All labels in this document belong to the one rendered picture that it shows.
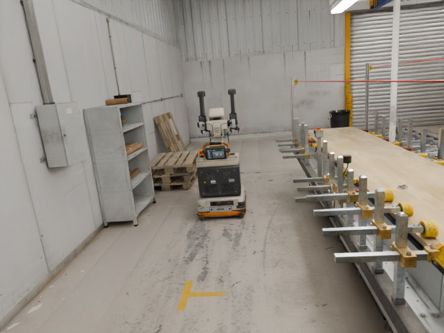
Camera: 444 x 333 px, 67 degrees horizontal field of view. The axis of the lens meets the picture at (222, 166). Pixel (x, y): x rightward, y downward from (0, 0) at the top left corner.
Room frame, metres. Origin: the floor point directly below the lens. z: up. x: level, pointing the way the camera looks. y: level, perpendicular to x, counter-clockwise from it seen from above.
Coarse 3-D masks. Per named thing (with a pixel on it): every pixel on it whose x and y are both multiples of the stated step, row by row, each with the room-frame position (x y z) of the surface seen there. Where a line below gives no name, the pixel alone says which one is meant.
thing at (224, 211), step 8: (200, 200) 4.06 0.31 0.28; (208, 200) 4.04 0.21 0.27; (240, 200) 3.98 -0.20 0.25; (200, 208) 4.03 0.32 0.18; (208, 208) 4.02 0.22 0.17; (216, 208) 4.01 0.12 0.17; (224, 208) 4.00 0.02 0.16; (232, 208) 3.99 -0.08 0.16; (240, 208) 3.98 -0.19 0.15; (200, 216) 4.03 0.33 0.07; (208, 216) 4.02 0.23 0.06; (216, 216) 4.01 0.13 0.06; (224, 216) 4.03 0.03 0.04
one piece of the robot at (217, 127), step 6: (216, 120) 4.45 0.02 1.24; (222, 120) 4.43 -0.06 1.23; (228, 120) 4.52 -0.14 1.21; (210, 126) 4.44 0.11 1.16; (216, 126) 4.43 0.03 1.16; (222, 126) 4.42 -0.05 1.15; (216, 132) 4.42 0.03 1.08; (222, 132) 4.41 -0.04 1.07; (216, 138) 4.48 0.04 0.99; (222, 138) 4.47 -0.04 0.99; (222, 144) 4.47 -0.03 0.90
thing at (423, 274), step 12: (336, 168) 3.18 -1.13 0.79; (336, 180) 3.18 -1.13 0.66; (372, 204) 2.17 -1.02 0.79; (384, 216) 1.96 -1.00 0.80; (384, 240) 1.95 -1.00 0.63; (408, 240) 1.62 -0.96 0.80; (348, 252) 2.84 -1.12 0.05; (420, 264) 1.48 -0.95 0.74; (432, 264) 1.38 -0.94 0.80; (360, 276) 2.48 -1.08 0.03; (420, 276) 1.48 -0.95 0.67; (432, 276) 1.37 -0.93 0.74; (432, 288) 1.36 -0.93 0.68; (432, 300) 1.36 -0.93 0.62; (384, 312) 1.91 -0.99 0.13
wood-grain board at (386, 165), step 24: (336, 144) 3.81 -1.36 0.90; (360, 144) 3.70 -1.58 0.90; (384, 144) 3.58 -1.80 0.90; (360, 168) 2.72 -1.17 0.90; (384, 168) 2.65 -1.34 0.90; (408, 168) 2.59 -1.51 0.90; (432, 168) 2.53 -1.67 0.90; (408, 192) 2.06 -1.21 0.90; (432, 192) 2.02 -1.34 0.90; (432, 216) 1.67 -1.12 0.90; (432, 240) 1.41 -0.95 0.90
